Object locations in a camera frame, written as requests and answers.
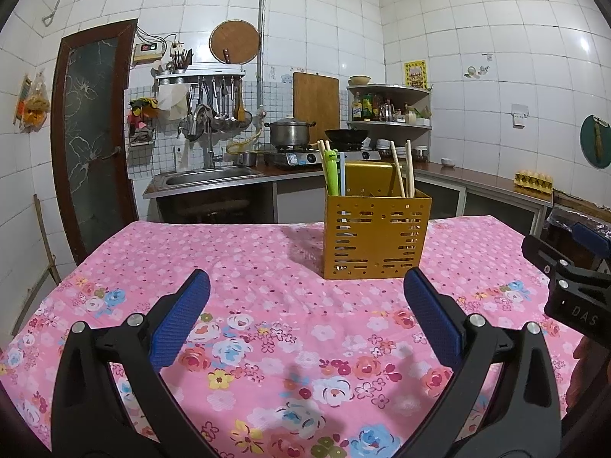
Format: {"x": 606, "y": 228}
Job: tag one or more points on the white electrical box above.
{"x": 148, "y": 51}

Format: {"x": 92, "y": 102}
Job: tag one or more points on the yellow egg tray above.
{"x": 533, "y": 182}

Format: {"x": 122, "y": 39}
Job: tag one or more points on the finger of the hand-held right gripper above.
{"x": 544, "y": 255}
{"x": 594, "y": 238}

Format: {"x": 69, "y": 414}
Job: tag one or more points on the small white bowl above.
{"x": 447, "y": 161}

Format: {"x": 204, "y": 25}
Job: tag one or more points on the small wall stickers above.
{"x": 477, "y": 69}

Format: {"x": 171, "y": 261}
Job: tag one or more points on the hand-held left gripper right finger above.
{"x": 432, "y": 315}

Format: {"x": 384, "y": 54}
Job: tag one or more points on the steel wall rack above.
{"x": 200, "y": 70}

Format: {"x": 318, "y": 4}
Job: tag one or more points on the steel sink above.
{"x": 205, "y": 177}

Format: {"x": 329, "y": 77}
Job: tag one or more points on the row of hanging kitchen tools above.
{"x": 219, "y": 105}

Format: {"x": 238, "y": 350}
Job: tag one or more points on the light blue spoon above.
{"x": 341, "y": 171}

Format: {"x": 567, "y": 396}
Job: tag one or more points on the foil covered tray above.
{"x": 573, "y": 214}

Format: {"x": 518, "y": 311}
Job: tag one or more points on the steel cup with cutlery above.
{"x": 180, "y": 63}

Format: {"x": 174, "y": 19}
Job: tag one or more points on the white wall switch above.
{"x": 520, "y": 115}

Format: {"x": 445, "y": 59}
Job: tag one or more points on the beige bowl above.
{"x": 359, "y": 80}

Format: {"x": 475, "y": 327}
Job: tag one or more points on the steel corner shelf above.
{"x": 391, "y": 87}

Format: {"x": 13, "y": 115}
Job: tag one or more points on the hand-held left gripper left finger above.
{"x": 181, "y": 319}

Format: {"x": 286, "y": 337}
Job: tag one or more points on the pink floral tablecloth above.
{"x": 238, "y": 257}

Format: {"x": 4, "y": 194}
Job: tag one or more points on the wooden cutting board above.
{"x": 316, "y": 100}

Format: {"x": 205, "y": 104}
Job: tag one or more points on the hanging bag of oranges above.
{"x": 36, "y": 105}

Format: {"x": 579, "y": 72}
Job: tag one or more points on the brown door with glass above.
{"x": 90, "y": 152}

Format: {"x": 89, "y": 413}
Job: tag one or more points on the steel pot with lid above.
{"x": 289, "y": 133}

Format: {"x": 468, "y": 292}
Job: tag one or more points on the row of condiment bottles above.
{"x": 372, "y": 109}

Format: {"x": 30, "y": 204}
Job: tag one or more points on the round woven lid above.
{"x": 236, "y": 40}

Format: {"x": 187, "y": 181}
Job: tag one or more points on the white hanging bag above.
{"x": 172, "y": 100}

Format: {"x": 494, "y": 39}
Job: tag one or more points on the black wok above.
{"x": 346, "y": 136}

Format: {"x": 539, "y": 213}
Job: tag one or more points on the leaning wooden stick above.
{"x": 45, "y": 238}

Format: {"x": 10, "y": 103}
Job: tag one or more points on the dark glass jar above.
{"x": 420, "y": 153}

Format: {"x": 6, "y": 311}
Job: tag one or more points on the steel faucet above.
{"x": 210, "y": 143}

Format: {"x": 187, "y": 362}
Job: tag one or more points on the wooden chopstick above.
{"x": 328, "y": 145}
{"x": 321, "y": 146}
{"x": 396, "y": 167}
{"x": 410, "y": 167}

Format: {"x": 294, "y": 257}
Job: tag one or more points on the white detergent bottle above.
{"x": 180, "y": 155}

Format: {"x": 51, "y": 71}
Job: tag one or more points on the yellow perforated utensil holder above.
{"x": 372, "y": 233}

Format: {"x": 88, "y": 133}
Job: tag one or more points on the kitchen counter with cabinets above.
{"x": 477, "y": 176}

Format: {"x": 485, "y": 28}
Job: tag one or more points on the stack of white bowls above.
{"x": 382, "y": 144}

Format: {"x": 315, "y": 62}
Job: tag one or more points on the steel gas stove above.
{"x": 296, "y": 158}

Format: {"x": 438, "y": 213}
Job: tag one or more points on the green round wall hanging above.
{"x": 596, "y": 140}

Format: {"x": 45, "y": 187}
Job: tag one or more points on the yellow wall poster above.
{"x": 415, "y": 74}

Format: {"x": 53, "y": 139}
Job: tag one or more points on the person's right hand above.
{"x": 589, "y": 372}

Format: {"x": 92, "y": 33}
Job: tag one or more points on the grey vertical wall pipe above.
{"x": 261, "y": 33}

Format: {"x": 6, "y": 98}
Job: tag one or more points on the small steel pot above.
{"x": 247, "y": 158}

